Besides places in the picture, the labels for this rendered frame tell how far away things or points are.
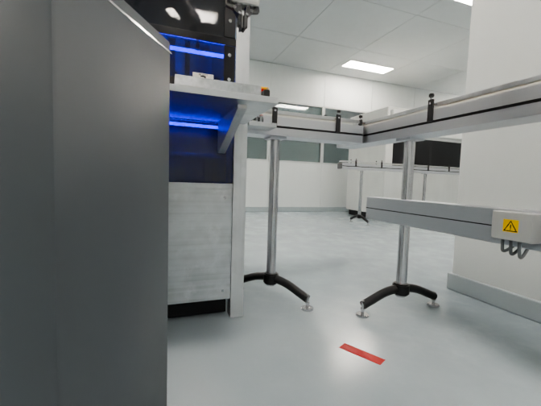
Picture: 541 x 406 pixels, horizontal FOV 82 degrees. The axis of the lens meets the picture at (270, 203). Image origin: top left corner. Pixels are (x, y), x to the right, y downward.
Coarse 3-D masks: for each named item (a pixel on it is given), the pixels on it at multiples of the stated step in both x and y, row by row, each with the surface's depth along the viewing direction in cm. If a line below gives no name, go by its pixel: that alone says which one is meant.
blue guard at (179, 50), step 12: (168, 36) 121; (180, 48) 123; (192, 48) 125; (204, 48) 126; (216, 48) 128; (180, 60) 124; (192, 60) 125; (204, 60) 127; (216, 60) 128; (180, 72) 124; (204, 72) 127; (216, 72) 129
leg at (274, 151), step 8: (272, 136) 152; (280, 136) 154; (272, 144) 156; (272, 152) 156; (272, 160) 156; (272, 168) 157; (272, 176) 157; (272, 184) 157; (272, 192) 157; (272, 200) 158; (272, 208) 158; (272, 216) 158; (272, 224) 158; (272, 232) 159; (272, 240) 159; (272, 248) 159; (272, 256) 160; (272, 264) 160; (272, 272) 160
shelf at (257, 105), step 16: (176, 96) 92; (192, 96) 91; (208, 96) 91; (224, 96) 91; (240, 96) 93; (256, 96) 94; (176, 112) 114; (192, 112) 113; (208, 112) 112; (224, 112) 111; (256, 112) 110
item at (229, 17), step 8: (232, 16) 130; (232, 24) 130; (232, 32) 130; (232, 48) 130; (224, 56) 129; (232, 56) 130; (224, 64) 130; (232, 64) 131; (224, 72) 130; (232, 72) 131; (224, 80) 130; (232, 80) 131
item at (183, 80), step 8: (176, 80) 89; (184, 80) 89; (192, 80) 90; (200, 80) 91; (208, 80) 92; (216, 80) 92; (208, 88) 92; (216, 88) 93; (224, 88) 93; (232, 88) 94; (240, 88) 95; (248, 88) 96; (256, 88) 97
